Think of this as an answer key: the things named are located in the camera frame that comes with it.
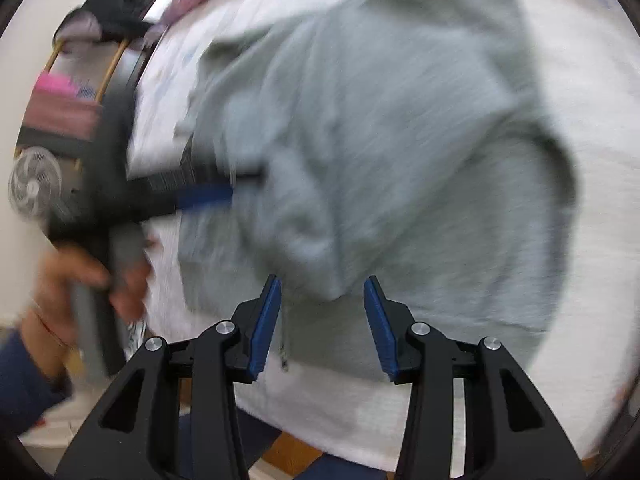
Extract dark hanging clothes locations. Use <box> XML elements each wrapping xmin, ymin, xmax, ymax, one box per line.
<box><xmin>52</xmin><ymin>0</ymin><xmax>160</xmax><ymax>52</ymax></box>

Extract pink striped towel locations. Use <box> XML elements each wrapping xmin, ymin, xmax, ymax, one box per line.
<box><xmin>22</xmin><ymin>72</ymin><xmax>102</xmax><ymax>140</ymax></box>

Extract wooden clothes rail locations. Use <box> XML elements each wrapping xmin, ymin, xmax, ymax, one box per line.
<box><xmin>12</xmin><ymin>0</ymin><xmax>169</xmax><ymax>164</ymax></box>

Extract white standing fan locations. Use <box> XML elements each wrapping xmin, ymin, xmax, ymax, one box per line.
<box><xmin>8</xmin><ymin>146</ymin><xmax>63</xmax><ymax>222</ymax></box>

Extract blue sleeve forearm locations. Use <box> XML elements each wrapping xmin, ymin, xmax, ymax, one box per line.
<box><xmin>0</xmin><ymin>330</ymin><xmax>73</xmax><ymax>437</ymax></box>

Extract person's left hand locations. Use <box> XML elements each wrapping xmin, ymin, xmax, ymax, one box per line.
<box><xmin>18</xmin><ymin>245</ymin><xmax>152</xmax><ymax>382</ymax></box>

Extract grey zip hoodie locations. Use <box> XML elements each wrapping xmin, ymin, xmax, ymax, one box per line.
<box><xmin>178</xmin><ymin>0</ymin><xmax>575</xmax><ymax>380</ymax></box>

